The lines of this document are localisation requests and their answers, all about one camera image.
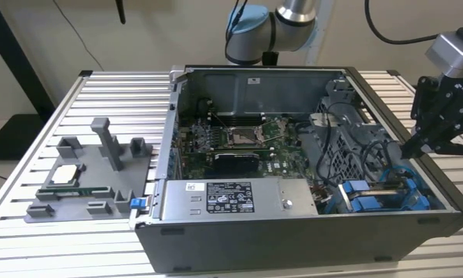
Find grey parts rack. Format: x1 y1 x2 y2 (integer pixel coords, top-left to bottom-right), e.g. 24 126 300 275
26 117 156 224

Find blue disk wire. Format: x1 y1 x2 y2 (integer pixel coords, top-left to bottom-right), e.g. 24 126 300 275
377 160 414 188

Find green motherboard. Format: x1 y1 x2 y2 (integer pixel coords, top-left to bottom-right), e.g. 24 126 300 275
173 114 317 180

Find dark grey PC case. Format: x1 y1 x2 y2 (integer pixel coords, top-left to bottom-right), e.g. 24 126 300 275
130 64 463 275

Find thick black gripper cable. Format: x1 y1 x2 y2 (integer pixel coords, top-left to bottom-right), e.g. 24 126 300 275
365 0 441 45

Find black RAM slots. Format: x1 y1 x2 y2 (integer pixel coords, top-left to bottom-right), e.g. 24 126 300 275
207 111 267 126

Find black stand with base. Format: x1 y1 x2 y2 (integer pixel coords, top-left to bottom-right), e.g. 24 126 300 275
0 0 58 160

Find hard disk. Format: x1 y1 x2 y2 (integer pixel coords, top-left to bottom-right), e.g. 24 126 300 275
340 178 422 198

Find thin black wall cable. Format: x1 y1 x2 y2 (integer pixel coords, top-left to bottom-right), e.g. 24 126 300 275
54 0 106 72

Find thin metal locking lever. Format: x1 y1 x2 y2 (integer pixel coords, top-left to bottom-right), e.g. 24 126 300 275
212 112 229 129

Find CPU socket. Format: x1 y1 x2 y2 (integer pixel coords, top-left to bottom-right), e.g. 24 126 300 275
225 126 263 146

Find silver CPU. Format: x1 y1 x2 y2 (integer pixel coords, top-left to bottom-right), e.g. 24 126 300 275
50 164 82 186

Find green RAM stick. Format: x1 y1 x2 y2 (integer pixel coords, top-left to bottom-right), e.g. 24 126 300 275
38 187 114 196

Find silver power supply unit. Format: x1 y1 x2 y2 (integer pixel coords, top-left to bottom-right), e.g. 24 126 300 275
160 178 320 218

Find black graphics card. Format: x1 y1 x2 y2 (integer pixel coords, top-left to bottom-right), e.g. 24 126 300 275
215 152 263 178

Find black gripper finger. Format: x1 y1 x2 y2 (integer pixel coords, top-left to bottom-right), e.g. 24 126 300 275
404 75 449 159
421 109 463 156

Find long black looped wire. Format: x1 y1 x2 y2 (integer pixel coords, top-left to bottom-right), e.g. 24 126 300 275
317 101 356 186

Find black arm joint cable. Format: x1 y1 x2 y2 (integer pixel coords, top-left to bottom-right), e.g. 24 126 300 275
225 0 251 41

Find grey metal disk bay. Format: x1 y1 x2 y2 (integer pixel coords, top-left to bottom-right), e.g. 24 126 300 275
305 97 402 186

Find blue disk carrier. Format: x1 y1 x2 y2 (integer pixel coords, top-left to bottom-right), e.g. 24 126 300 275
351 195 432 213

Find black antenna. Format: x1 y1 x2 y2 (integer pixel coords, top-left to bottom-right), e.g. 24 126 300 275
115 0 127 25

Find black disk wire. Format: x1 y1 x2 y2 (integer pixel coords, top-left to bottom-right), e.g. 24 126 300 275
361 138 404 182

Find metal socket cover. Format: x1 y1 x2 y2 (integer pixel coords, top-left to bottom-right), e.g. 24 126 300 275
261 120 291 142

